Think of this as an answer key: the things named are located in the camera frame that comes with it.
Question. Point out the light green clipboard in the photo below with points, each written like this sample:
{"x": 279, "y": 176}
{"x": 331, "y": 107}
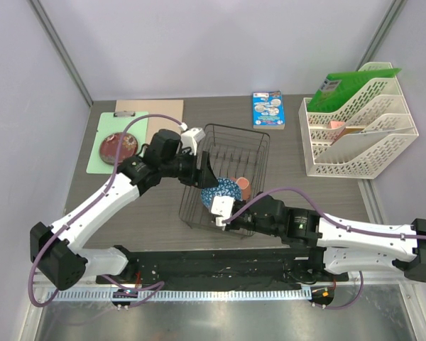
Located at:
{"x": 111, "y": 123}

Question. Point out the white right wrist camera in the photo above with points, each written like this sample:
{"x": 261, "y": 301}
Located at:
{"x": 221, "y": 208}

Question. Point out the white slotted cable duct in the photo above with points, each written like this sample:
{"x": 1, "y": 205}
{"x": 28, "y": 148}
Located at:
{"x": 116, "y": 295}

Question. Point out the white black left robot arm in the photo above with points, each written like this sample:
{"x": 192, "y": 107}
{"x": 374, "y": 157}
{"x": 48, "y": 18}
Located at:
{"x": 58, "y": 250}

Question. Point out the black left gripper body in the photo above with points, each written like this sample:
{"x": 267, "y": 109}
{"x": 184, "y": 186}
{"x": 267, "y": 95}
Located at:
{"x": 182, "y": 166}

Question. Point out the green plastic folder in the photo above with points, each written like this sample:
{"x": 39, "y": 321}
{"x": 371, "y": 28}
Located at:
{"x": 337, "y": 88}

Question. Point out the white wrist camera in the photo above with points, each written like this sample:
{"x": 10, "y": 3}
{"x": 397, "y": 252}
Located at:
{"x": 190, "y": 138}
{"x": 221, "y": 208}

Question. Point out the white bowl red diamond pattern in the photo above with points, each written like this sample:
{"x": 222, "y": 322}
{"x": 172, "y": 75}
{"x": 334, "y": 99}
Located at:
{"x": 226, "y": 187}

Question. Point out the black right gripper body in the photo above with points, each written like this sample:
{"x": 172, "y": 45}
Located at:
{"x": 247, "y": 222}

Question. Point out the white plastic file organizer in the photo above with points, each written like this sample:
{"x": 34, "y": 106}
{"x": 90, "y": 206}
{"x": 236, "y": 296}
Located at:
{"x": 360, "y": 139}

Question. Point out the grey wire dish rack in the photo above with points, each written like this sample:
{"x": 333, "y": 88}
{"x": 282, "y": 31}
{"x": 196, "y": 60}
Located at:
{"x": 234, "y": 153}

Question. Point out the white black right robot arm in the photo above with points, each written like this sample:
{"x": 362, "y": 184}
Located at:
{"x": 337, "y": 245}

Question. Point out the blue picture book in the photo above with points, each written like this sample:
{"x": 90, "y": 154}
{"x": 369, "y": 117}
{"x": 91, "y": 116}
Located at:
{"x": 268, "y": 111}

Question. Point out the pink dotted ceramic mug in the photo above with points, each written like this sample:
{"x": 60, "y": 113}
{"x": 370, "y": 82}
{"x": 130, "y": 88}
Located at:
{"x": 245, "y": 187}

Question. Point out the red floral plate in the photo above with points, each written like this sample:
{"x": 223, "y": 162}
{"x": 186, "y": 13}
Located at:
{"x": 128, "y": 147}

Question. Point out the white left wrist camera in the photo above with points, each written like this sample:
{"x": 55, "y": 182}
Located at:
{"x": 190, "y": 138}

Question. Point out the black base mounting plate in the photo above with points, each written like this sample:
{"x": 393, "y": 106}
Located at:
{"x": 227, "y": 269}

